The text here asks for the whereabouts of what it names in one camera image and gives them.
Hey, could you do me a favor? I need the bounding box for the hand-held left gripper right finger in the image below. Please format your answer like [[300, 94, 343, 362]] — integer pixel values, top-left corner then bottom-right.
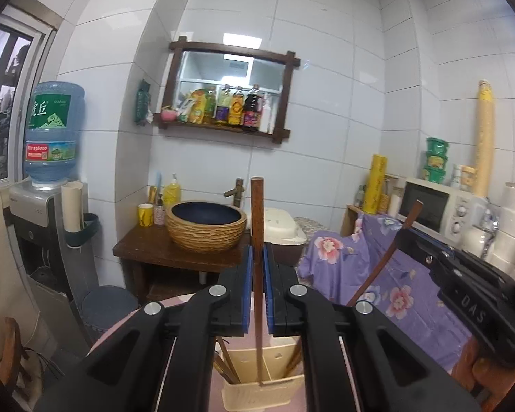
[[263, 242, 483, 412]]

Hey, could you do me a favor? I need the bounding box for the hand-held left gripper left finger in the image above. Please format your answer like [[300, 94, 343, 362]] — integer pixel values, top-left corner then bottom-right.
[[34, 242, 255, 412]]

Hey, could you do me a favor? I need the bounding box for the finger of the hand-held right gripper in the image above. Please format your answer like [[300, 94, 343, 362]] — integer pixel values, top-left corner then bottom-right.
[[397, 225, 453, 269]]

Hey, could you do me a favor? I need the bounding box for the beige perforated utensil holder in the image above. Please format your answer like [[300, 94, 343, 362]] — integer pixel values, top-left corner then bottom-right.
[[212, 335, 306, 412]]

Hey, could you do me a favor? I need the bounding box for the person's right forearm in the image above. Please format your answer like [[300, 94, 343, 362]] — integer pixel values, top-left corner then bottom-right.
[[453, 337, 515, 412]]

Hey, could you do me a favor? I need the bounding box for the white microwave oven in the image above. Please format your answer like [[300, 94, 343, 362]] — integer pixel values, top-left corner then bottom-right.
[[397, 177, 475, 245]]

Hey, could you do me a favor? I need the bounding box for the purple floral cloth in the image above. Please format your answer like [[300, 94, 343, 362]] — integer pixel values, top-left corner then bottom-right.
[[298, 212, 473, 372]]

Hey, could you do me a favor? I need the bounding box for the yellow wrap roll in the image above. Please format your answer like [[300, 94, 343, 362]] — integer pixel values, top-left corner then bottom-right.
[[365, 154, 389, 214]]

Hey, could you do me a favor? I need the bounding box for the woven pattern wash basin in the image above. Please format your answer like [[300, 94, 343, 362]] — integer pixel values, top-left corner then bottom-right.
[[165, 200, 247, 253]]

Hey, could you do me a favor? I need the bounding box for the white plastic tub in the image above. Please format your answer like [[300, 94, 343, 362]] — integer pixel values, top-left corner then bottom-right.
[[262, 207, 307, 247]]

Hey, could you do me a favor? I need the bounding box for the bronze faucet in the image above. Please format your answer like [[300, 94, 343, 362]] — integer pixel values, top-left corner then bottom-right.
[[223, 178, 245, 209]]

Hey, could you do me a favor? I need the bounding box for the dark wooden washstand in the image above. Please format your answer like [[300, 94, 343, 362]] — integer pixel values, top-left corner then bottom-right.
[[113, 221, 301, 305]]

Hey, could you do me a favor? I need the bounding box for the yellow soap pump bottle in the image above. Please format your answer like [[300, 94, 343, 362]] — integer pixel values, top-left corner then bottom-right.
[[162, 174, 182, 211]]

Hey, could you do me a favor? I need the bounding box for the tall stack of paper cups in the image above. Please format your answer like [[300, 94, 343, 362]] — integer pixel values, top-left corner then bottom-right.
[[473, 79, 496, 198]]

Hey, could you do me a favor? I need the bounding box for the grey trash bin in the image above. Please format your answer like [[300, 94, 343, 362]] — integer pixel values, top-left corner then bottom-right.
[[81, 285, 140, 344]]

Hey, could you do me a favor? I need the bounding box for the blue cup holder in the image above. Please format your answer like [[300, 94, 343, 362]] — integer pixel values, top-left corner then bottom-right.
[[64, 212, 100, 250]]

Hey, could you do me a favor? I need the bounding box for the white slim bottle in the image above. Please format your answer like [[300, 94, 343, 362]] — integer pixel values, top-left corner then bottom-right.
[[262, 93, 275, 135]]

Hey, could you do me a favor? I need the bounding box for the dark sauce bottle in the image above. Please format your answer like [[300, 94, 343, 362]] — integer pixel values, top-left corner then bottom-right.
[[242, 84, 262, 131]]

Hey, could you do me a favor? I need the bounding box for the orange label bottle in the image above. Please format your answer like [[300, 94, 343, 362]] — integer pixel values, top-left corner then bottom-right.
[[228, 86, 245, 127]]

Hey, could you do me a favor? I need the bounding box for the yellow snack bag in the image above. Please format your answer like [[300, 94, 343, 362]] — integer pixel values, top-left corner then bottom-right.
[[177, 90, 200, 123]]

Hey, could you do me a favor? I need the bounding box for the beige paper cup stack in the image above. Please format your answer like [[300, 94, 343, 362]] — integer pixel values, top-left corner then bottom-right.
[[61, 180, 87, 233]]

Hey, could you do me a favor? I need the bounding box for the green hanging packet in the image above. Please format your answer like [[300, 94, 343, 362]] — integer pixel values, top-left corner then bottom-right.
[[133, 79, 152, 126]]

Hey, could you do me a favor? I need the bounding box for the grey water dispenser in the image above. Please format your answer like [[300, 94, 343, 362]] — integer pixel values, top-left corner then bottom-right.
[[9, 182, 99, 305]]

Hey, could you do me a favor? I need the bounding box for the wooden framed mirror shelf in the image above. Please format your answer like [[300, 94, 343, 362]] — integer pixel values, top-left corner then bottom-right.
[[153, 38, 301, 144]]

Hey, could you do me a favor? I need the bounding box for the wooden stool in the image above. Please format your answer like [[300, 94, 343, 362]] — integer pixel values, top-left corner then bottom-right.
[[0, 317, 31, 396]]

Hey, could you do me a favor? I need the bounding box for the blue water bottle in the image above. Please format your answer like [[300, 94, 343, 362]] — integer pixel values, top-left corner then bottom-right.
[[23, 81, 87, 188]]

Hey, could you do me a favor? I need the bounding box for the window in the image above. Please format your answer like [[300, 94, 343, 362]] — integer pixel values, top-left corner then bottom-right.
[[0, 13, 48, 185]]

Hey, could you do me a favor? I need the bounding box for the thick wooden utensil handle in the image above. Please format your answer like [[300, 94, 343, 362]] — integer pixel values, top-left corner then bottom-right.
[[214, 338, 230, 374]]

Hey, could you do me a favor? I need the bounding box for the black cable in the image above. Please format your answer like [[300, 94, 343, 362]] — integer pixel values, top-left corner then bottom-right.
[[23, 343, 69, 396]]

